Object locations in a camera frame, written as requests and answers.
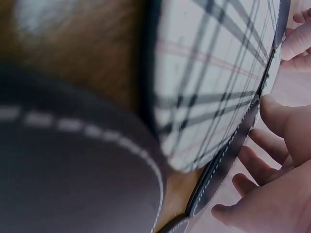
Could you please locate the person's right hand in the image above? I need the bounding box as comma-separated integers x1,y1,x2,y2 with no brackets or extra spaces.
211,94,311,233

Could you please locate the person's left hand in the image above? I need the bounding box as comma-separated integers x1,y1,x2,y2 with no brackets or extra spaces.
279,9,311,72

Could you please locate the plaid bag with brown trim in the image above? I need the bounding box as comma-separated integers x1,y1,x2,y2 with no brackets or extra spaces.
0,0,291,233

